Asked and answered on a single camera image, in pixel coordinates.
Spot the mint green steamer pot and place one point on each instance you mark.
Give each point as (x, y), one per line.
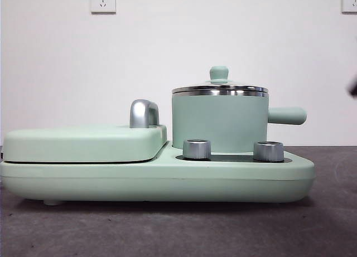
(220, 120)

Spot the glass lid mint knob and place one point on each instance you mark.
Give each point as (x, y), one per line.
(219, 73)

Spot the silver control knob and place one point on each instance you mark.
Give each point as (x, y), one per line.
(196, 149)
(269, 151)

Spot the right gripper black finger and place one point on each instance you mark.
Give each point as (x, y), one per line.
(353, 85)

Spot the mint green breakfast machine base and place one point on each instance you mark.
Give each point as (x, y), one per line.
(167, 179)

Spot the white wall socket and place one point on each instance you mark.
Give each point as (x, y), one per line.
(350, 2)
(103, 2)

